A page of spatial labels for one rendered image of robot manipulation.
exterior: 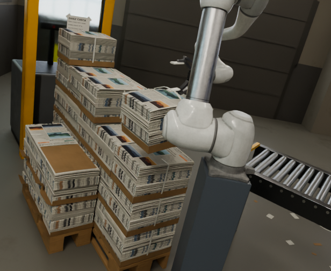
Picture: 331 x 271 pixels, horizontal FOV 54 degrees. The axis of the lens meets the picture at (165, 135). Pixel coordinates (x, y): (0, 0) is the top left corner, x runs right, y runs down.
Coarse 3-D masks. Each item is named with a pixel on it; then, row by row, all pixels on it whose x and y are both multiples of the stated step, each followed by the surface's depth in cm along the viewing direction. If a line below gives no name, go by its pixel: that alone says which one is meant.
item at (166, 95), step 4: (156, 92) 174; (160, 92) 175; (164, 92) 177; (164, 96) 170; (168, 96) 172; (172, 96) 174; (172, 100) 167; (176, 100) 168; (180, 100) 170; (176, 104) 161
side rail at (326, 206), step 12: (252, 180) 200; (264, 180) 195; (264, 192) 197; (276, 192) 193; (288, 192) 189; (300, 192) 188; (288, 204) 190; (300, 204) 186; (312, 204) 182; (324, 204) 180; (312, 216) 183; (324, 216) 180
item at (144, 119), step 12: (132, 96) 166; (144, 96) 167; (156, 96) 169; (132, 108) 166; (144, 108) 155; (156, 108) 154; (168, 108) 156; (132, 120) 167; (144, 120) 156; (156, 120) 155; (132, 132) 171; (144, 132) 159; (156, 132) 158
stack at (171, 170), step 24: (72, 120) 247; (96, 144) 213; (120, 144) 192; (120, 168) 188; (144, 168) 172; (168, 168) 182; (120, 192) 190; (144, 192) 180; (96, 216) 221; (120, 216) 191; (144, 216) 189; (168, 216) 200; (120, 240) 192; (144, 240) 198; (168, 240) 211; (144, 264) 207
